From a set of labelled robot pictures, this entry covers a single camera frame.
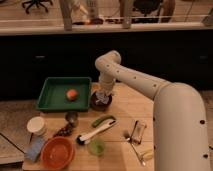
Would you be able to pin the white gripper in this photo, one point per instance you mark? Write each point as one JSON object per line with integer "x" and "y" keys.
{"x": 106, "y": 86}

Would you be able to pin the grey towel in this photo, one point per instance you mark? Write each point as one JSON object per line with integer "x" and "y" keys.
{"x": 102, "y": 98}

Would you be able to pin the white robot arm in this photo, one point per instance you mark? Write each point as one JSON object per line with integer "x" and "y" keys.
{"x": 180, "y": 134}

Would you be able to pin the purple bowl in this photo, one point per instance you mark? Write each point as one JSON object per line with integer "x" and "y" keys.
{"x": 99, "y": 106}

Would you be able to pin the small green bowl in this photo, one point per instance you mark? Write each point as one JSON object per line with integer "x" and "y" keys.
{"x": 96, "y": 147}

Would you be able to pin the orange bowl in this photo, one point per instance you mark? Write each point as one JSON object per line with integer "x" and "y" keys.
{"x": 57, "y": 153}

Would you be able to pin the green cucumber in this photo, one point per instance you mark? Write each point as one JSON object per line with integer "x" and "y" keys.
{"x": 98, "y": 121}

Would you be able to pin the orange ball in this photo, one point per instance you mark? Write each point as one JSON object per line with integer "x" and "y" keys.
{"x": 72, "y": 94}

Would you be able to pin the green plastic tray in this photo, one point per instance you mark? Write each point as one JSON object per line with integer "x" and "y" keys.
{"x": 53, "y": 96}

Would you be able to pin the small metal cup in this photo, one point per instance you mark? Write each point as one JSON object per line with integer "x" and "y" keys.
{"x": 72, "y": 118}

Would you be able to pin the metal fork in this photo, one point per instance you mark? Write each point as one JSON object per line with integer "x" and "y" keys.
{"x": 128, "y": 139}

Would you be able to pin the dark grapes bunch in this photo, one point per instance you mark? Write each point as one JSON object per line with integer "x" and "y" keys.
{"x": 65, "y": 131}

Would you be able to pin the white plastic cup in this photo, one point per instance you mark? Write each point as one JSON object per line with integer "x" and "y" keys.
{"x": 36, "y": 125}

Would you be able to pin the yellow corn piece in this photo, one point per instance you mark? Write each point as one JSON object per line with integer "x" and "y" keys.
{"x": 147, "y": 155}

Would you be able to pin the blue sponge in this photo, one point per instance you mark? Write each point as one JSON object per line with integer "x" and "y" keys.
{"x": 34, "y": 149}

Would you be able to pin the black office chair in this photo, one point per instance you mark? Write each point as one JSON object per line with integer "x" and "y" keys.
{"x": 38, "y": 3}

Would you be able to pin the white handled brush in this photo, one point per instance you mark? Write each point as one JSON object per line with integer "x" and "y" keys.
{"x": 85, "y": 138}

